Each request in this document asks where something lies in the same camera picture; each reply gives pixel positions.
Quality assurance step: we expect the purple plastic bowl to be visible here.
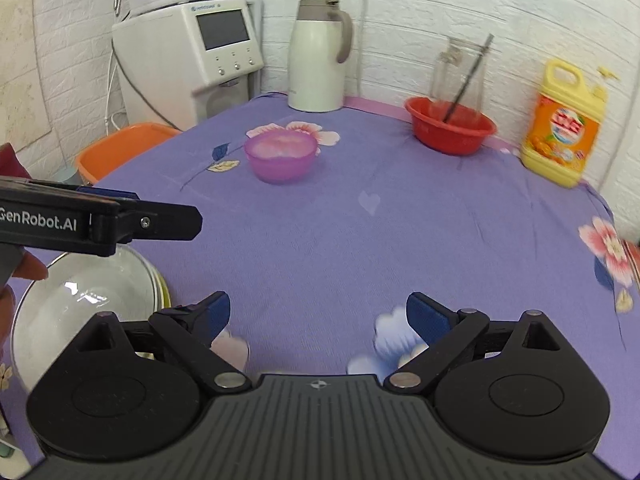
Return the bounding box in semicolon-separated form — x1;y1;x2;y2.
244;129;318;184

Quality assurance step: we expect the person's left hand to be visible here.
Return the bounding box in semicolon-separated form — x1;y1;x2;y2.
1;143;49;346

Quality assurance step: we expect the orange plastic basin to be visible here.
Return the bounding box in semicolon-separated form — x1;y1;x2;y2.
75;122;181;184

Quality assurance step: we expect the glass pot lid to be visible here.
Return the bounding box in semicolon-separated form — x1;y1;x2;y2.
10;245;171;391

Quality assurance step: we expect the white water dispenser machine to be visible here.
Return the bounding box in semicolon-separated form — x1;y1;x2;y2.
112;0;264;131

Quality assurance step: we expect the purple floral tablecloth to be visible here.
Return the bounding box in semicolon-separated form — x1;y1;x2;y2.
102;94;639;478

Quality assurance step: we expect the red plastic colander basket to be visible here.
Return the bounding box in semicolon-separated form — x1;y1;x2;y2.
405;96;497;156

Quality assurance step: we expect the yellow dish soap bottle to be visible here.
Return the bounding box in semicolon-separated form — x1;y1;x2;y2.
520;58;616;188

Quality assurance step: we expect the black stirring stick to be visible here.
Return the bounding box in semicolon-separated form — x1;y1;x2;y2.
442;34;495;124

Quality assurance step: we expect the white thermos kettle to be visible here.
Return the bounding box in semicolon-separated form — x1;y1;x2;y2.
288;0;354;113

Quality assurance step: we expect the clear glass pitcher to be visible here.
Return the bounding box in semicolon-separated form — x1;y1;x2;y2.
430;35;494;128

